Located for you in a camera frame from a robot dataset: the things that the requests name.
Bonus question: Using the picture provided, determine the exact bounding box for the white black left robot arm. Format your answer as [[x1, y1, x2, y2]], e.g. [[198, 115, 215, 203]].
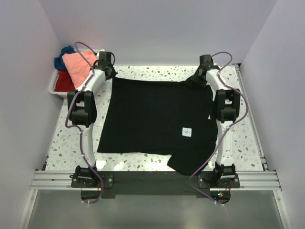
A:
[[65, 50, 117, 187]]

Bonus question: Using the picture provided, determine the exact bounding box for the blue t shirt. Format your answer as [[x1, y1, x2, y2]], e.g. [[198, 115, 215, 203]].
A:
[[54, 45, 75, 71]]

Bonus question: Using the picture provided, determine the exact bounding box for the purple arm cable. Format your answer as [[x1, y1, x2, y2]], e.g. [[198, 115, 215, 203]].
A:
[[65, 42, 107, 204], [188, 51, 250, 200]]

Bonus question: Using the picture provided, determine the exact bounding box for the aluminium right side rail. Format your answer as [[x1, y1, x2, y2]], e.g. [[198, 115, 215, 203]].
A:
[[234, 62, 271, 170]]

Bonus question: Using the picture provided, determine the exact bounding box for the aluminium front rail frame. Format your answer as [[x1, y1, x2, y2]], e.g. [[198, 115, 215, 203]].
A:
[[30, 171, 281, 191]]

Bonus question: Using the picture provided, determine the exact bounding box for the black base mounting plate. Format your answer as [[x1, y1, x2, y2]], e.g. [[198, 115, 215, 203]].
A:
[[70, 167, 241, 202]]

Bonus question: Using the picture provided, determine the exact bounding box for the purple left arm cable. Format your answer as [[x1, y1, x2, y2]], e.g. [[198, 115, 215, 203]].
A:
[[65, 42, 107, 204]]

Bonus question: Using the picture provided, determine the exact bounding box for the white plastic laundry basket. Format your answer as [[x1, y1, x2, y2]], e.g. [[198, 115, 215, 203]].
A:
[[49, 49, 103, 99]]

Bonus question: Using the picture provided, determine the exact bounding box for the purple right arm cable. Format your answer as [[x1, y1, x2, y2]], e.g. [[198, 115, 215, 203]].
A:
[[188, 51, 250, 200]]

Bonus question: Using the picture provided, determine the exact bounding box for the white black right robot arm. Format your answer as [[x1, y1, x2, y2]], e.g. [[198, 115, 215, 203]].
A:
[[192, 54, 240, 187]]

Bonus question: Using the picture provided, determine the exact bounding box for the red t shirt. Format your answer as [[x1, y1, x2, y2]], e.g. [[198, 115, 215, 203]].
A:
[[54, 71, 75, 92]]

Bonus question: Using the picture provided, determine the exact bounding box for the salmon pink t shirt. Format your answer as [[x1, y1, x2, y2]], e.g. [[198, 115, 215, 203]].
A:
[[62, 52, 91, 89]]

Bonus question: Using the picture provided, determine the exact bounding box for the black t shirt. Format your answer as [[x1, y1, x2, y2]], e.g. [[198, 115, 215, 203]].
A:
[[97, 78, 218, 176]]

